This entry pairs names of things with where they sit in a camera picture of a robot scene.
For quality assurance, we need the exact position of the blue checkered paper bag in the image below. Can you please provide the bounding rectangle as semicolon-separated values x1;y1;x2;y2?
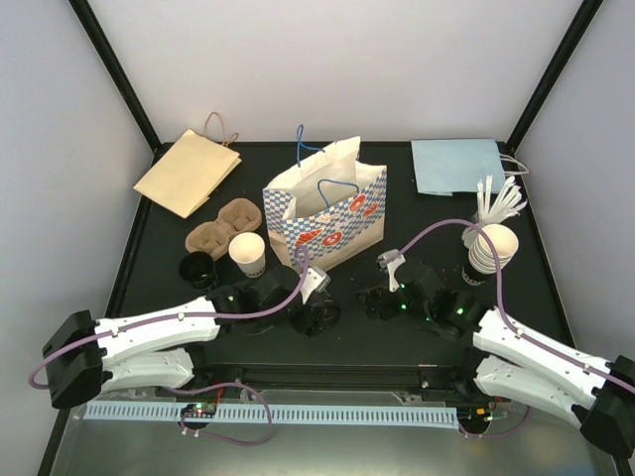
263;125;388;271

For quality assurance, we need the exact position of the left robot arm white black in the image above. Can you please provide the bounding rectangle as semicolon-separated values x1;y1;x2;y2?
43;266;341;410

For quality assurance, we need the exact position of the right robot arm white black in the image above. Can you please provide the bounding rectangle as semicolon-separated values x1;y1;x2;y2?
356;263;634;458

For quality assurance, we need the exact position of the white paper coffee cup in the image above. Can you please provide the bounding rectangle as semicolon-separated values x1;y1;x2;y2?
228;232;266;279

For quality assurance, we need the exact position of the stack of black lids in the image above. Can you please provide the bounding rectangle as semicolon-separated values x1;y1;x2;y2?
231;319;276;336

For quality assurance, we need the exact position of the stack of paper cups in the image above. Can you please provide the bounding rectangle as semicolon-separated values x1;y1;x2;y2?
461;224;519;287

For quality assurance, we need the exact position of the brown cardboard cup carrier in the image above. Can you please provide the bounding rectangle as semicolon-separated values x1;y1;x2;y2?
185;198;263;261

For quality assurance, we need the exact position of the small electronics board right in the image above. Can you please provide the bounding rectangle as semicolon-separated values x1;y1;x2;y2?
457;407;509;426

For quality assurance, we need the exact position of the small electronics board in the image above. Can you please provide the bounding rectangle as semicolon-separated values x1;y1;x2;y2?
181;403;217;420
457;407;509;426

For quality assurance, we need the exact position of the light blue paper bag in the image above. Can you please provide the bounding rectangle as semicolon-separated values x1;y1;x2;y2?
411;139;529;196

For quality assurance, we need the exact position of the small electronics board left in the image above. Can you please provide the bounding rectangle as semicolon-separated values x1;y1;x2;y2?
181;403;217;420

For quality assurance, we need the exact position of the brown kraft paper bag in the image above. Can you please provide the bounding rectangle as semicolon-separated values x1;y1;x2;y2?
133;129;241;218

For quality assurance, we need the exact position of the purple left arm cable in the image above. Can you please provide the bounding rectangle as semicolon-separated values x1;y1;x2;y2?
28;246;313;391

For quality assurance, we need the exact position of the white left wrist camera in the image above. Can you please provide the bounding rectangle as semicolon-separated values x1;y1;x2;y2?
301;267;330;304

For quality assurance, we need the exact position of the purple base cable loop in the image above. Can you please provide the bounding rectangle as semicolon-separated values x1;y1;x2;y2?
179;382;275;446

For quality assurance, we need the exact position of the left black frame post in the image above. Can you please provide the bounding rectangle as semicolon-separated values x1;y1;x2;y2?
68;0;163;154

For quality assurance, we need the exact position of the black frame post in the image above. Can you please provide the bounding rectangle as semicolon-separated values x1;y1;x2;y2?
506;0;604;152
68;0;163;154

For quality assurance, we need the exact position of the light blue slotted cable duct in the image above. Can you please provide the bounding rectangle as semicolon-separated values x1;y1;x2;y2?
83;401;459;429

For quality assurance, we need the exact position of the right black frame post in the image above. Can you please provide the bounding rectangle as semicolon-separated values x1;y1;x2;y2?
506;0;604;152

